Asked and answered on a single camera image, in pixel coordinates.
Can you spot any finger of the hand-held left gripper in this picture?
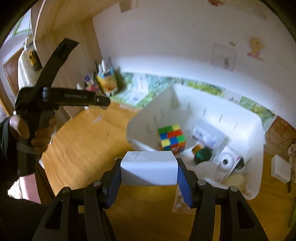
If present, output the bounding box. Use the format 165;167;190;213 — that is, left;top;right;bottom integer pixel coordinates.
38;38;80;88
96;94;111;107

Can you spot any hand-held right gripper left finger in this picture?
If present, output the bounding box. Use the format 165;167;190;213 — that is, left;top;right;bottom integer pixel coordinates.
31;160;122;241

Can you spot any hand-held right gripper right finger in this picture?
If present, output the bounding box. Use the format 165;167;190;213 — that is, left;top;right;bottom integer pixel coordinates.
176;158;270;241

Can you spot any white bottle-shaped case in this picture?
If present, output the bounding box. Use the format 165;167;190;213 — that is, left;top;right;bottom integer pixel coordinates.
195;161;220;182

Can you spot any green bottle with gold cap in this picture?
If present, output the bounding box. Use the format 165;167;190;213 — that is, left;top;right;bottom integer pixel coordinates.
191;145;213;166

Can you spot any white plug charger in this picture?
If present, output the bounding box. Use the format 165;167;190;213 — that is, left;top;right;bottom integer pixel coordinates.
115;150;179;186

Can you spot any white compact camera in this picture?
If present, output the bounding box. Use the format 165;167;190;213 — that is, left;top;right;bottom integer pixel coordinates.
211;145;245;184

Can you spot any colourful puzzle cube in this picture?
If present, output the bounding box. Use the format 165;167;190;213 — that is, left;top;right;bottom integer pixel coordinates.
157;124;187;155

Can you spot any round beige zip pouch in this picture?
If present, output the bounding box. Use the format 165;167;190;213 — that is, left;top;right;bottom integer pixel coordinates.
222;174;246;189

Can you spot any white plastic storage bin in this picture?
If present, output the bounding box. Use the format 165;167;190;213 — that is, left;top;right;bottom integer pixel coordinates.
126;85;265;201

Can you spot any person's left hand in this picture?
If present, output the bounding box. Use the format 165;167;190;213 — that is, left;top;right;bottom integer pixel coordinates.
9;115;57;155

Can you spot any yellow hanging charm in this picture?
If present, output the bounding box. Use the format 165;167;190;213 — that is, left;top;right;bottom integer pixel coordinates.
27;49;41;70

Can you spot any white carton box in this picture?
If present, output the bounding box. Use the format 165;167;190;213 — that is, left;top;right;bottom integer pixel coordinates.
129;76;151;106

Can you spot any brown wooden door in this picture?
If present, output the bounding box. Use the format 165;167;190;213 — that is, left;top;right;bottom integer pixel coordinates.
3;49;23;98

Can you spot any green grape print sheet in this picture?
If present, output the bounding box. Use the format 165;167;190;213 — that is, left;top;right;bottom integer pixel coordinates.
111;71;277;121

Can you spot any white soap box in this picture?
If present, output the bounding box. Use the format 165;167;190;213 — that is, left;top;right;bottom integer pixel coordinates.
270;154;291;184

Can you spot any person's dark clothing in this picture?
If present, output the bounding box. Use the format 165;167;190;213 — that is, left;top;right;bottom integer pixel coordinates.
0;198;59;241

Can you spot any brown cardboard picture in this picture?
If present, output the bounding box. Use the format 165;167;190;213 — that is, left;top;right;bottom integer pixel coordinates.
263;115;296;160

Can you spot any beige printed fabric bag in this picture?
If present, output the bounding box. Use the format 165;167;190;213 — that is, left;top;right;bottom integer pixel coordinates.
287;142;296;168

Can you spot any pale square paper note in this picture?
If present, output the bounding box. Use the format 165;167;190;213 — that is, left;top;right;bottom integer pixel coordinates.
211;43;238;71

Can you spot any clear adhesive wall hook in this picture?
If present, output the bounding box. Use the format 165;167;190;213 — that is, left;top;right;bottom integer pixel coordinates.
120;0;139;12

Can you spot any yellow bear wall sticker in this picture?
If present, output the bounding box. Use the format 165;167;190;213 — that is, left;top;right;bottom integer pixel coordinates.
247;38;265;61

